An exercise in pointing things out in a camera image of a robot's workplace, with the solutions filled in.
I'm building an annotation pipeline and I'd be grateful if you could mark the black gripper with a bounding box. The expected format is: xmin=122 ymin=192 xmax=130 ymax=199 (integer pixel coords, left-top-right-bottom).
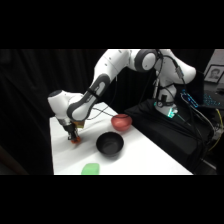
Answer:
xmin=65 ymin=123 xmax=81 ymax=143

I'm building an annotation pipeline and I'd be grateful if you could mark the red ball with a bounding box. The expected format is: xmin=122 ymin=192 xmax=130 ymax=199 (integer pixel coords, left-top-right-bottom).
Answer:
xmin=70 ymin=135 xmax=82 ymax=145

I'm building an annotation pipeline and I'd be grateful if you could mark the black bowl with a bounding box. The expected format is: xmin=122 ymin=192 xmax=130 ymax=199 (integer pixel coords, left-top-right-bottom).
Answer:
xmin=95 ymin=131 xmax=125 ymax=157

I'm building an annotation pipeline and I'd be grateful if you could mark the red bowl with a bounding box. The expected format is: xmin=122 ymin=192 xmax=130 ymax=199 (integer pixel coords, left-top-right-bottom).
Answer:
xmin=110 ymin=113 xmax=133 ymax=132

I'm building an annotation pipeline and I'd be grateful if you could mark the green soft block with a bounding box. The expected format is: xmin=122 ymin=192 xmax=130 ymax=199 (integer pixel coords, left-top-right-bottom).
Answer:
xmin=80 ymin=162 xmax=101 ymax=176

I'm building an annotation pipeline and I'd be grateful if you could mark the black curtain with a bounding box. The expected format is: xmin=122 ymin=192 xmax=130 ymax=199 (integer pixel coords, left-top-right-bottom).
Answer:
xmin=0 ymin=49 xmax=158 ymax=176

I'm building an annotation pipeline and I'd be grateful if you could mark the black robot stand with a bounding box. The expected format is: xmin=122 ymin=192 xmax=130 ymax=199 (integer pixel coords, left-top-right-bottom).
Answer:
xmin=124 ymin=97 xmax=216 ymax=176

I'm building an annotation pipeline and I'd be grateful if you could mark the small green light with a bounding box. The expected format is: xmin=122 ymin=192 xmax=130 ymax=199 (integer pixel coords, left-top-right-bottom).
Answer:
xmin=166 ymin=108 xmax=179 ymax=120

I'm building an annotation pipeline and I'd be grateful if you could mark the framed portrait picture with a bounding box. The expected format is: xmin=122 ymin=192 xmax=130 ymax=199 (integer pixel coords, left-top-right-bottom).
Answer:
xmin=203 ymin=64 xmax=224 ymax=85

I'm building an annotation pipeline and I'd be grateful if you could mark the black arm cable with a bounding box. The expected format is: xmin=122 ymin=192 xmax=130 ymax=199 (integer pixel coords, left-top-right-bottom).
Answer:
xmin=87 ymin=53 xmax=186 ymax=122

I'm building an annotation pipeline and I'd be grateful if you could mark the yellow cable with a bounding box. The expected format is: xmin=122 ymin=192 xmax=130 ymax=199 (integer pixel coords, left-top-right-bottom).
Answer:
xmin=208 ymin=108 xmax=224 ymax=152

